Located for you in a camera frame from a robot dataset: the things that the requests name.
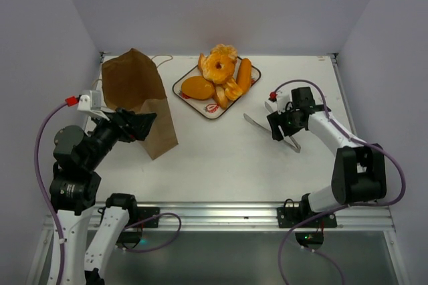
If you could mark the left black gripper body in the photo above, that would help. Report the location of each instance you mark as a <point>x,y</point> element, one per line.
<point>112,131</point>

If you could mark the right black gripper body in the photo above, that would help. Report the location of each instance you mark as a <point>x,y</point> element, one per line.
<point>277,126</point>

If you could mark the brown paper bag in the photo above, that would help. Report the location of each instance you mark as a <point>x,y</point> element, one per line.
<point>132,81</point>

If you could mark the orange fake bread roll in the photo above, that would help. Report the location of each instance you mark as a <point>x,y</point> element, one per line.
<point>244,75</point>

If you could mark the fake braided bread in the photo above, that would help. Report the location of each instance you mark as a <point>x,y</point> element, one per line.
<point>232,89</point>

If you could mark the oval orange fake bun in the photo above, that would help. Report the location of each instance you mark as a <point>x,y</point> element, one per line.
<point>198,88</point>

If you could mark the fake ring doughnut bread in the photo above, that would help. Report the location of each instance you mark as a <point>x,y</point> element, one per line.
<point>217,68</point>

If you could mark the fake baguette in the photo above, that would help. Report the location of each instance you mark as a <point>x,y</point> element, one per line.
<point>220,97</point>

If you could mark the round fake bread bun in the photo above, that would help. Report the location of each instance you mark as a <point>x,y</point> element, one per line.
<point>227,50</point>

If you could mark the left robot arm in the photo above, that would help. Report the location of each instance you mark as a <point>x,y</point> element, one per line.
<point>73,195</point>

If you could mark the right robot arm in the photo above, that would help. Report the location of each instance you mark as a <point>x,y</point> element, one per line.
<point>358,174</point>

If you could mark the strawberry print tray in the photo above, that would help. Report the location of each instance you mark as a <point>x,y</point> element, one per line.
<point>209,108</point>

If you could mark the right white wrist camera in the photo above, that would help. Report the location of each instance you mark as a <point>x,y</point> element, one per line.
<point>281,99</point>

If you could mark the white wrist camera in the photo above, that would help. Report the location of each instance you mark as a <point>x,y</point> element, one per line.
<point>90,103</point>
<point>281,99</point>

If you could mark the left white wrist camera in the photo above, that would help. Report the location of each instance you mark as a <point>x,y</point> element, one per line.
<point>90,103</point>

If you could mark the aluminium rail frame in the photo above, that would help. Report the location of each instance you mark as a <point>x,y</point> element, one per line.
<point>260,216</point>

